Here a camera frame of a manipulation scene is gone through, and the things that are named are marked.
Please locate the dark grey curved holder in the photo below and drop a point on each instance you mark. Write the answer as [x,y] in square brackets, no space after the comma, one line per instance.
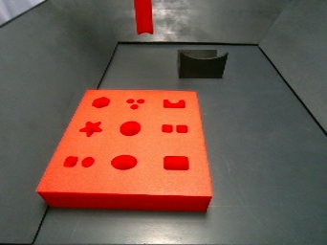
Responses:
[201,64]

